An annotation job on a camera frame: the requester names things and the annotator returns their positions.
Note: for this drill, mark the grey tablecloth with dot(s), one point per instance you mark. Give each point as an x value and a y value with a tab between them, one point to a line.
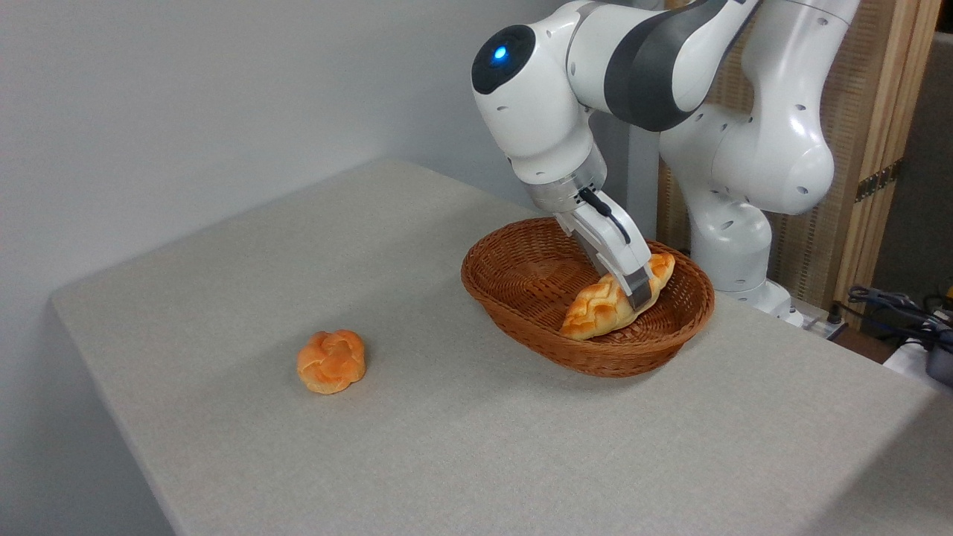
521	447

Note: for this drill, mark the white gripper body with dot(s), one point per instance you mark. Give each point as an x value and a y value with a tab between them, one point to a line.
614	246

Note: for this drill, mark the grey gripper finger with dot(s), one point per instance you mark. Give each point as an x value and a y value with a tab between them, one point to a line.
640	292

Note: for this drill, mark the long braided bread loaf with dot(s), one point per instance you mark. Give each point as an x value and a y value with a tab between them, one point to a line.
595	309

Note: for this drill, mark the round orange bread roll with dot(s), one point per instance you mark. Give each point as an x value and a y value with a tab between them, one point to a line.
331	362

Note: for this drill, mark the brown wicker basket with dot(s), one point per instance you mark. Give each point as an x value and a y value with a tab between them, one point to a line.
521	279

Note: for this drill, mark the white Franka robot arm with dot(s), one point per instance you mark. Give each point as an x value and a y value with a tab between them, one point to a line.
767	156

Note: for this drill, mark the dark grey partition panel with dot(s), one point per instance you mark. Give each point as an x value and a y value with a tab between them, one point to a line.
919	186

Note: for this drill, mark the metal screen hinge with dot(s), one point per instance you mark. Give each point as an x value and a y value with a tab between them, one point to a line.
878	181

